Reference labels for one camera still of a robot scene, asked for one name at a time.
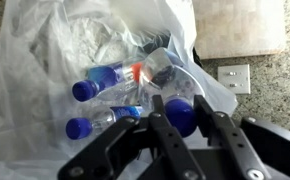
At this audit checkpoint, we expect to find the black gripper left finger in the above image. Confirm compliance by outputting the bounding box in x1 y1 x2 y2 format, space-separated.
57 94 207 180

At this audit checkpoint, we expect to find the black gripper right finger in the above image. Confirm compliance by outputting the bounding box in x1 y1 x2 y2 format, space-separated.
193 94 290 180

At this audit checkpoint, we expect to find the Fiji water bottle blue cap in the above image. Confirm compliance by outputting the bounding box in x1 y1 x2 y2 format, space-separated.
65 105 144 140
138 46 206 139
72 58 146 103

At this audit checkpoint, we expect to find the clear plastic bag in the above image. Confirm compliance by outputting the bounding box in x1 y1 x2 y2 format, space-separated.
0 0 239 180

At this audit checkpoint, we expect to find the pale cutting board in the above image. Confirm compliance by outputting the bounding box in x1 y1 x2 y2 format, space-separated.
192 0 288 60

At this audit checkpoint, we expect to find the white wall outlet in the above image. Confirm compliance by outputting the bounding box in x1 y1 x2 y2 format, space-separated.
217 64 252 95

